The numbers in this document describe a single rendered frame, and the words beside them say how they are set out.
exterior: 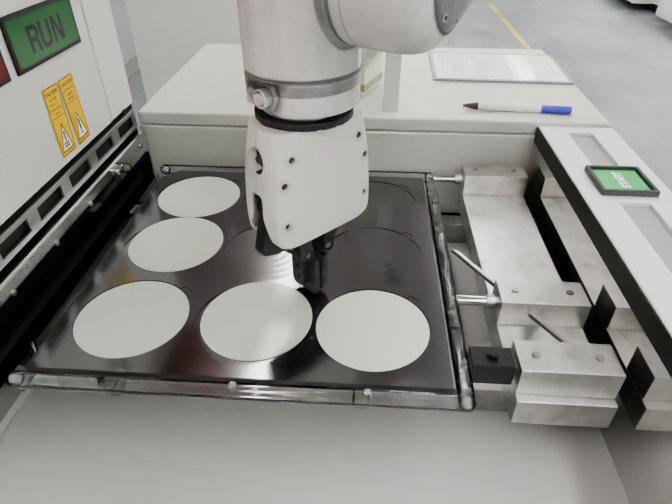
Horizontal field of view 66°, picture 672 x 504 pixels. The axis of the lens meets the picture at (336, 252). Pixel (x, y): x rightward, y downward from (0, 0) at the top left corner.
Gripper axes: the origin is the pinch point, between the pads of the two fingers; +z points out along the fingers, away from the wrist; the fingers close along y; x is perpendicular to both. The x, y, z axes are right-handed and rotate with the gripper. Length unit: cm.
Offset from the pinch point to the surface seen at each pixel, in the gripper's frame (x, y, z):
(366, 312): -6.0, 1.5, 2.6
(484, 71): 16, 49, -4
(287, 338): -3.8, -5.8, 2.5
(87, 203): 24.0, -11.3, -0.8
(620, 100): 91, 343, 92
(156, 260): 14.1, -9.0, 2.6
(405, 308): -8.0, 4.6, 2.6
